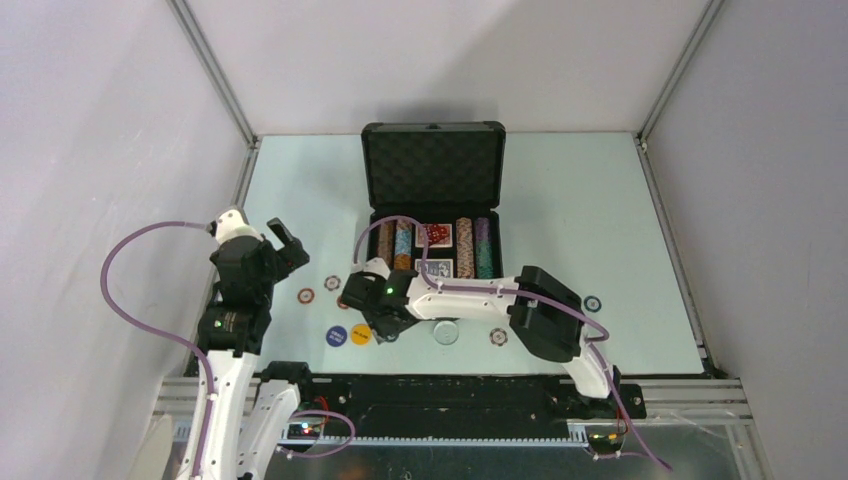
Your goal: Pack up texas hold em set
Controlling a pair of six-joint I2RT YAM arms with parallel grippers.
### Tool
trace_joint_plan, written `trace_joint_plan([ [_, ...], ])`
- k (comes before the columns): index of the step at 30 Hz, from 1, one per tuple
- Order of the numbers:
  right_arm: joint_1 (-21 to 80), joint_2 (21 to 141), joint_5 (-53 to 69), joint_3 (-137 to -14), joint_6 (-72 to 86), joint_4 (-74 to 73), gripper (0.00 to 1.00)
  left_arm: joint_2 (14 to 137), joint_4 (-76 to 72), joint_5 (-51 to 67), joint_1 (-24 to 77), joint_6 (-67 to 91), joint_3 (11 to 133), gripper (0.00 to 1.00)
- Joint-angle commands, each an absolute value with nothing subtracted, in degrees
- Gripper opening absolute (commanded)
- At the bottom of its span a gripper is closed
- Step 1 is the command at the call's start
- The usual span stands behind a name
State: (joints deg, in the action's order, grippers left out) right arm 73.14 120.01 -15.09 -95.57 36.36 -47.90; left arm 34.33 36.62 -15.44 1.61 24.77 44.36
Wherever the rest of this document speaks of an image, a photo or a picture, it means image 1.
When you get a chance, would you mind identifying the green blue 50 chip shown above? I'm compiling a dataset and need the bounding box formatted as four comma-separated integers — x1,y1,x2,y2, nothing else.
583,295,603,313

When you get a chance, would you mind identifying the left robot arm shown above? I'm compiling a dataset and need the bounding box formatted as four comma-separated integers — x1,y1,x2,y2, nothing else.
176,207,316,479

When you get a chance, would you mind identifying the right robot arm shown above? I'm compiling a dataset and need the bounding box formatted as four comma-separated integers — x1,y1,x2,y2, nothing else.
340,258,622,418

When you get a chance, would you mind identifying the red dice set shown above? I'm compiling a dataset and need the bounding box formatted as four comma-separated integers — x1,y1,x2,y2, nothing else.
415,223,454,249

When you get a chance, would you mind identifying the yellow big blind button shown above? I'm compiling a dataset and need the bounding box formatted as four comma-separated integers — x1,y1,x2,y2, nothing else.
350,323,373,346

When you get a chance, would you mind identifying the white red poker chip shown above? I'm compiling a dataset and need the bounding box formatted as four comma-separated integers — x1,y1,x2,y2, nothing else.
324,275,342,291

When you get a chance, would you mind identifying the blue small blind button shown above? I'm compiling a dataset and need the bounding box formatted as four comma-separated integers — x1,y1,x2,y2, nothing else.
325,325,349,348

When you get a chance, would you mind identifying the blue playing card deck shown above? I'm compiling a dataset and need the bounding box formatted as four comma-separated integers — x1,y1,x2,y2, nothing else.
414,259,455,280

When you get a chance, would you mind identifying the clear dealer button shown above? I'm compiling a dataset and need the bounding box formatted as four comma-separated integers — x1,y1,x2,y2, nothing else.
433,320,459,346

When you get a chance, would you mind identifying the blue orange chip stack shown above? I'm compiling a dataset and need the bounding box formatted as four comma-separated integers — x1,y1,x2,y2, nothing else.
393,219,414,270

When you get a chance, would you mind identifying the orange poker chip at edge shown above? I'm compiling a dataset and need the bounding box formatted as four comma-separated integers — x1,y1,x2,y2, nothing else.
297,288,315,304

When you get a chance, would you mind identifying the pink brown chip stack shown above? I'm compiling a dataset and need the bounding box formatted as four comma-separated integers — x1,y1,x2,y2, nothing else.
456,217,475,279

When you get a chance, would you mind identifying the purple green chip stack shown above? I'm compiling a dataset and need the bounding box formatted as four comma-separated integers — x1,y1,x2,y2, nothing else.
474,218,494,279

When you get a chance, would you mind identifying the brown white poker chip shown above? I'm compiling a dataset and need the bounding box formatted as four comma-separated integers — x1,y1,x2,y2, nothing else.
489,328,508,347

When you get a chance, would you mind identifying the black poker case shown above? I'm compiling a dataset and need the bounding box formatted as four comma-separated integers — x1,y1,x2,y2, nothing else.
360,121,506,279

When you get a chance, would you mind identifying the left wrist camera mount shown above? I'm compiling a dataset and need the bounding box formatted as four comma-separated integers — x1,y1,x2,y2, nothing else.
207,205,264,245

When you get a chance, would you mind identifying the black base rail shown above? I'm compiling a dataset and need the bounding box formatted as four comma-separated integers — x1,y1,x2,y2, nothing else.
300,375,647,441

